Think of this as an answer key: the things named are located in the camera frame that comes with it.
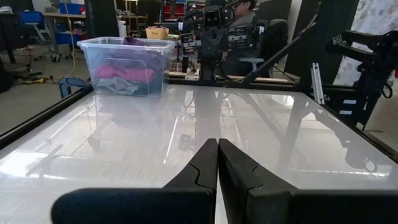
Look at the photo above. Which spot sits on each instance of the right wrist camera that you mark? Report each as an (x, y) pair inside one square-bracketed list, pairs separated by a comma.
[(212, 17)]

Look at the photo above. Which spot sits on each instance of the black aluminium table frame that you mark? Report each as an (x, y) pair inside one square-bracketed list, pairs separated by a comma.
[(46, 115)]

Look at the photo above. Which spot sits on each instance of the black office chair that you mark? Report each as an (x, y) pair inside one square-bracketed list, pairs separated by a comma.
[(276, 37)]

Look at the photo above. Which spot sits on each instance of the magenta towel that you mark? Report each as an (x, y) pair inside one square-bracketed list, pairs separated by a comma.
[(124, 73)]

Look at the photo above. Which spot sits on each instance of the white bottle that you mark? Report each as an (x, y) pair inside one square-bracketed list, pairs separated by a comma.
[(122, 29)]

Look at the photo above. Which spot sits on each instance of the black curtain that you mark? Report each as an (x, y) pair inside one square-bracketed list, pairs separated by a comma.
[(311, 31)]

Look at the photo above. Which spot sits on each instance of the tan cardboard box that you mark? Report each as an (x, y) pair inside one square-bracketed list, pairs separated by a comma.
[(157, 33)]

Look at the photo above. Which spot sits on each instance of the clear plastic storage bin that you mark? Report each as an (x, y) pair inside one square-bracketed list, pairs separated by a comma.
[(88, 62)]

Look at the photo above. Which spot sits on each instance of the blue storage crate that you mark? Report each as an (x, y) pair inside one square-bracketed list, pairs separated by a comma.
[(71, 8)]

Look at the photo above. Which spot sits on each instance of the purple towel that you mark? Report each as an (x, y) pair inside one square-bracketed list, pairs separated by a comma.
[(133, 57)]

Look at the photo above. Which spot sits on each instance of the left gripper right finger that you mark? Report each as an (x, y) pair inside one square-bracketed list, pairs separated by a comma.
[(242, 186)]

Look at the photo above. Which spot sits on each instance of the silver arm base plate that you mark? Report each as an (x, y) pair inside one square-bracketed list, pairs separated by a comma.
[(192, 74)]

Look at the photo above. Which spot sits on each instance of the white patterned curtain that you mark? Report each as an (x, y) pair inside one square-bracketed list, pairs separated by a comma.
[(373, 15)]

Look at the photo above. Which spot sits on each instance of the grey towel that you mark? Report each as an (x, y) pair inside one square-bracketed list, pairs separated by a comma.
[(116, 87)]

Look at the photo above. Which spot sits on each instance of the silver aluminium extrusion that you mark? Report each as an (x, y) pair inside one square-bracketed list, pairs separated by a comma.
[(317, 84)]

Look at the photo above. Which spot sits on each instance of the blue chair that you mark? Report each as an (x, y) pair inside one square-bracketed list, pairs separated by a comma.
[(32, 18)]

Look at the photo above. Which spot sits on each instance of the dark green towel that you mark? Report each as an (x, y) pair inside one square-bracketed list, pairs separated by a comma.
[(152, 82)]

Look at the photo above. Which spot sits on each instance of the black equipment stand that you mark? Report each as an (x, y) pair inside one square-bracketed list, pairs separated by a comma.
[(370, 71)]

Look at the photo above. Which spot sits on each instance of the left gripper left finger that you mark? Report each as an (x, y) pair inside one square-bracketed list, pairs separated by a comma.
[(208, 168)]

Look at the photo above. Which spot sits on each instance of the person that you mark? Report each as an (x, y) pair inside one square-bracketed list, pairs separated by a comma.
[(244, 20)]

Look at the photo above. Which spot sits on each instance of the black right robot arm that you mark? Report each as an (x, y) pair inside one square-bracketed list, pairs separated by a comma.
[(207, 70)]

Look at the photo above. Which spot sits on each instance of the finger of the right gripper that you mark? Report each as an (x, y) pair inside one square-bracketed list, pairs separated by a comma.
[(221, 43), (206, 43)]

